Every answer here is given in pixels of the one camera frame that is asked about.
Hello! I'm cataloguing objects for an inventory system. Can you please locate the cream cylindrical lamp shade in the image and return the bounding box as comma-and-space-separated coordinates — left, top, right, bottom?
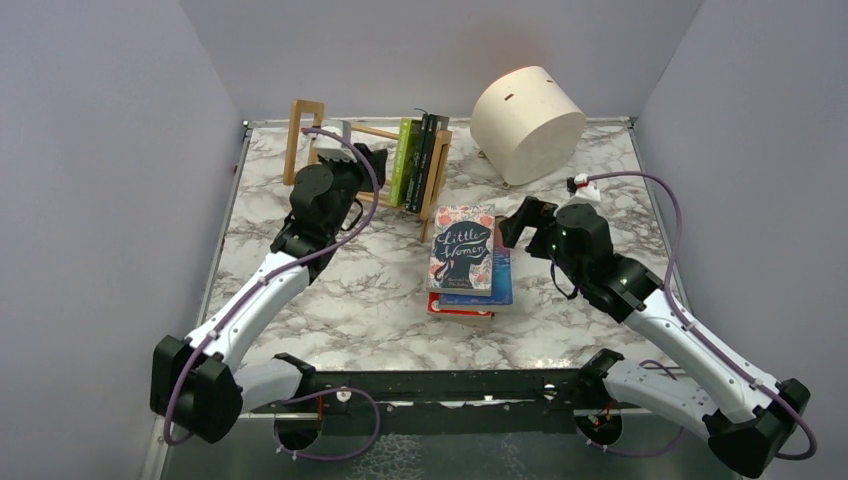
470, 66, 587, 186

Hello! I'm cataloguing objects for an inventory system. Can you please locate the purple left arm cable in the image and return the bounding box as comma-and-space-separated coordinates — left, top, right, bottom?
162, 127, 382, 448

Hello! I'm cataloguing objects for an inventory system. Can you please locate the floral cover book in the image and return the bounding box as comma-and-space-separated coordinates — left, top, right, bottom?
426, 204, 496, 296

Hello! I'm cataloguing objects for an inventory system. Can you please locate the dark green hardcover book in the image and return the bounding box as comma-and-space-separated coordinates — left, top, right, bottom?
409, 114, 450, 213

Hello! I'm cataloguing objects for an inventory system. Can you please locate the wooden dowel rack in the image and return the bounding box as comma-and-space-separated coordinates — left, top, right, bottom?
282, 99, 454, 244

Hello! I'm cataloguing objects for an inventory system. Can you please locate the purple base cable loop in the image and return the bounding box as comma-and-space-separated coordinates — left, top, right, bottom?
272, 386, 383, 464

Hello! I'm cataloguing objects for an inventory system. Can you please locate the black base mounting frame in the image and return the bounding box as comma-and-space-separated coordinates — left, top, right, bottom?
252, 366, 623, 437

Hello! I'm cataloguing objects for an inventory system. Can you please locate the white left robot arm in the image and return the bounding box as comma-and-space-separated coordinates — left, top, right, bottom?
150, 143, 388, 446

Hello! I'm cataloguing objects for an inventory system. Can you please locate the red spine paperback book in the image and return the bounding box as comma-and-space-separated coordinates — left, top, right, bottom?
427, 293, 493, 320

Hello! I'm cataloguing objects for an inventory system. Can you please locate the lime green paperback book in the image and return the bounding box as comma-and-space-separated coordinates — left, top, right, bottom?
388, 118, 422, 207

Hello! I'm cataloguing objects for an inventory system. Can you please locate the blue cover paperback book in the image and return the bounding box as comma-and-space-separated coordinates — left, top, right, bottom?
437, 227, 514, 313

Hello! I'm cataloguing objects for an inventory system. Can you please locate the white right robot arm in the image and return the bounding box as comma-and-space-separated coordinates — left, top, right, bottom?
499, 197, 811, 478

